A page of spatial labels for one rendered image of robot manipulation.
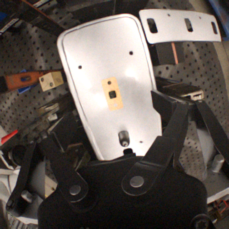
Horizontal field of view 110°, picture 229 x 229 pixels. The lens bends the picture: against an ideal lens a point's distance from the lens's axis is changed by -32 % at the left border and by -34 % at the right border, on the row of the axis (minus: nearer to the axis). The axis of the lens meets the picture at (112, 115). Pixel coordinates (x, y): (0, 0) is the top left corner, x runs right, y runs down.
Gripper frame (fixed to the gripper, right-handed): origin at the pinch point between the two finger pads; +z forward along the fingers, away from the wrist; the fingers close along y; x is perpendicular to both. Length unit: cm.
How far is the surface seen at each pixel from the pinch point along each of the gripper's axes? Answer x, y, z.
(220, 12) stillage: 69, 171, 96
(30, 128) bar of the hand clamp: 1.3, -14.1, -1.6
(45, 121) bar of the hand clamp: 0.4, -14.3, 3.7
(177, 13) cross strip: 19.1, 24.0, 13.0
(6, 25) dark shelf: 32.3, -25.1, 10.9
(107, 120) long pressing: -6.7, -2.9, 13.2
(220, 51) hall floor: 12, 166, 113
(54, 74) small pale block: 8.8, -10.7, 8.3
